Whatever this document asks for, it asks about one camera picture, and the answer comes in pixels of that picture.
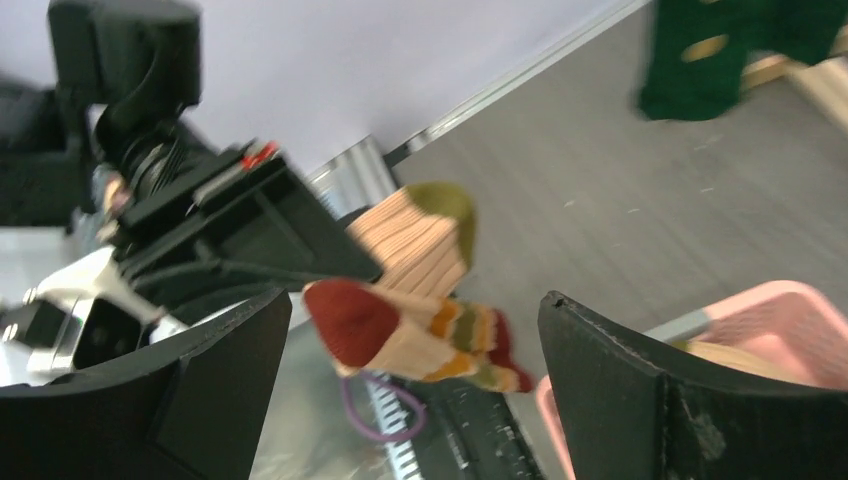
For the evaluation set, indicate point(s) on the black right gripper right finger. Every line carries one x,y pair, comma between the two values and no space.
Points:
662,411

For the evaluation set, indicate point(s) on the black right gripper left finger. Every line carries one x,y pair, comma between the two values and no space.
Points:
191,406

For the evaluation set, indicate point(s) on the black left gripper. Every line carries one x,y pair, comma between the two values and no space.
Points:
230,228

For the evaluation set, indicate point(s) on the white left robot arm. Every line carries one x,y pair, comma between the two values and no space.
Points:
98,140

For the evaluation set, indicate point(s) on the pink perforated plastic basket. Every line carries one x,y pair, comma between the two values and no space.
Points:
768,331

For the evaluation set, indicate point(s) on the green sock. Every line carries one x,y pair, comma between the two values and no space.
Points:
700,49

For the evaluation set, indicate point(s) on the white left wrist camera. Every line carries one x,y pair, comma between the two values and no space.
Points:
79,316

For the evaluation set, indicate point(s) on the wooden clothes rack frame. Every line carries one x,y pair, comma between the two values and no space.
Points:
824,85

